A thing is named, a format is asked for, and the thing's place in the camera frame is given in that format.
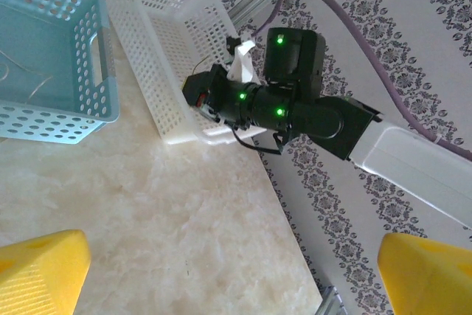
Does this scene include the thin white cable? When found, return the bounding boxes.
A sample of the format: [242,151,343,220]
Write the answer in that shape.
[0,49,55,104]

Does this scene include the aluminium frame side rail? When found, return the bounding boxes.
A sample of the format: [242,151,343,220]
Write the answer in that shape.
[319,285,350,315]

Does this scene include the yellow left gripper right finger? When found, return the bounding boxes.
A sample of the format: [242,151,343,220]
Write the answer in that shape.
[376,232,472,315]

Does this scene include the thin black wire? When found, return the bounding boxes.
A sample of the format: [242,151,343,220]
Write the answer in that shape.
[231,125,287,154]

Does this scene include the white plastic basket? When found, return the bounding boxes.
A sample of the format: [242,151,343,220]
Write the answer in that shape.
[105,0,266,146]

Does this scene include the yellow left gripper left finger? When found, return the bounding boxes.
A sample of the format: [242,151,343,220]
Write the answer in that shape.
[0,229,92,315]

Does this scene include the light blue plastic basket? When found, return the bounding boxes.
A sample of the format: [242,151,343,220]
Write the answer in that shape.
[0,0,122,145]

